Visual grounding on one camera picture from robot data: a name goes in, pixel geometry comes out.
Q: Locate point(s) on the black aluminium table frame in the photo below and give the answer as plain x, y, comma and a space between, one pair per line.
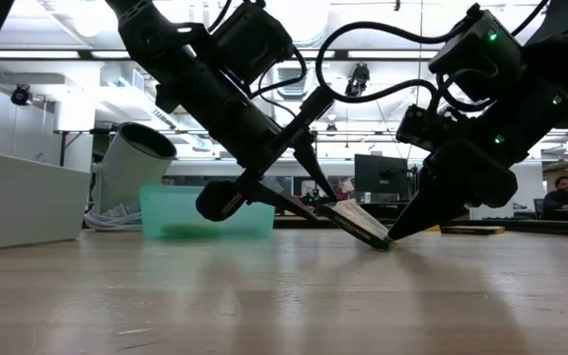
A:
535, 226

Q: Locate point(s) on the black overhead light bar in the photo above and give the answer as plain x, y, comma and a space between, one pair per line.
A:
84, 54

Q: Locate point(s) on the white translucent plastic bin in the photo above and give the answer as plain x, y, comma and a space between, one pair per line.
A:
22, 202

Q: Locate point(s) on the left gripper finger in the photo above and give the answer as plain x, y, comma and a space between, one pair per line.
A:
279, 199
316, 172

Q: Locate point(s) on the person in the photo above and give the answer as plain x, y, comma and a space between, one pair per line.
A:
562, 197

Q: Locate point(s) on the black computer monitor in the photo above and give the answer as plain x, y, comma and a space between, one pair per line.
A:
380, 172

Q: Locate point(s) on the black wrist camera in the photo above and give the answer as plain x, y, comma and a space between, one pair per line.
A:
476, 54
252, 44

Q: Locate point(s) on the black ceiling spotlight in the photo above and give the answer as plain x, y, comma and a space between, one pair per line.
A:
358, 79
21, 95

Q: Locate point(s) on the teal translucent plastic bin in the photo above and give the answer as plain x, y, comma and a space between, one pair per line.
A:
175, 212

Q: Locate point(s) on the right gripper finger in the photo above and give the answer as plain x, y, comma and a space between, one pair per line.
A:
427, 207

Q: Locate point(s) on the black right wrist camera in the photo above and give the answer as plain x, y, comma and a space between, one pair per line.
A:
476, 54

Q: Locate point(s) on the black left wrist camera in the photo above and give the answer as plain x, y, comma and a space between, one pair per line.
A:
252, 44

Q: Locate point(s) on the yellow green crayon box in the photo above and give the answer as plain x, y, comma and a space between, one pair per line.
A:
434, 228
358, 224
471, 230

